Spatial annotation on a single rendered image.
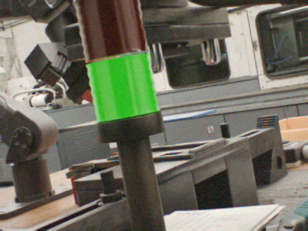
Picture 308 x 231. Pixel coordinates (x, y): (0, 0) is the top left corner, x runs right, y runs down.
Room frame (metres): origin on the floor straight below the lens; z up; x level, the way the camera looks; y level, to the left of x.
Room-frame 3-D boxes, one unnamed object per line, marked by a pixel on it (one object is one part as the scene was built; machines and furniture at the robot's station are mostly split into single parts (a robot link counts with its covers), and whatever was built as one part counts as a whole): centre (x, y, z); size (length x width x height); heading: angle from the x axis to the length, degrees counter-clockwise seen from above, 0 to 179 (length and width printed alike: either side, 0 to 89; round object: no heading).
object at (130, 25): (0.34, 0.01, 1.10); 0.04 x 0.04 x 0.03
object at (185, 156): (0.62, 0.02, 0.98); 0.13 x 0.01 x 0.03; 55
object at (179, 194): (0.63, -0.01, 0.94); 0.20 x 0.10 x 0.07; 145
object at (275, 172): (0.83, -0.15, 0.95); 0.06 x 0.03 x 0.09; 145
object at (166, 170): (0.63, -0.01, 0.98); 0.20 x 0.10 x 0.01; 145
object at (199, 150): (0.61, -0.05, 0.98); 0.07 x 0.01 x 0.03; 145
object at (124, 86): (0.34, 0.01, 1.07); 0.04 x 0.04 x 0.03
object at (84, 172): (0.66, 0.08, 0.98); 0.07 x 0.02 x 0.01; 55
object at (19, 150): (0.99, 0.22, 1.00); 0.09 x 0.06 x 0.06; 165
